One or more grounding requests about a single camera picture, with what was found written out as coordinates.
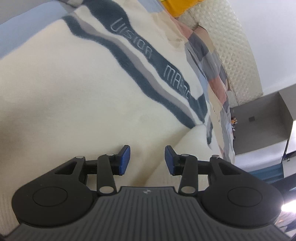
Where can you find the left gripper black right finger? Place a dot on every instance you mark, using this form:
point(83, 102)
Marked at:
point(187, 166)

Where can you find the white fluffy striped sweater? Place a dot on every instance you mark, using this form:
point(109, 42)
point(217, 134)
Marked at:
point(109, 74)

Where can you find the grey wall cabinet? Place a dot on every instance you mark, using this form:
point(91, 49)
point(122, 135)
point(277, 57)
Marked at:
point(264, 142)

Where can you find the yellow pump bottle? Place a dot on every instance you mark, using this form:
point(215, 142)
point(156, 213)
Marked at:
point(233, 121)

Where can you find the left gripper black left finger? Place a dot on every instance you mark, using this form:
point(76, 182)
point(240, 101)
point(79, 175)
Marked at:
point(105, 167)

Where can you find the cream quilted headboard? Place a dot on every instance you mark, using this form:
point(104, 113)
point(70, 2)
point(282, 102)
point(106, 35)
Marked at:
point(232, 46)

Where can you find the yellow crown cushion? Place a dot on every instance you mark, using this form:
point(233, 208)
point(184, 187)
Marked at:
point(178, 7)

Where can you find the patchwork plaid quilt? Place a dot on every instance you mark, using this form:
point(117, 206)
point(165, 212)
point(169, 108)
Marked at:
point(16, 30)

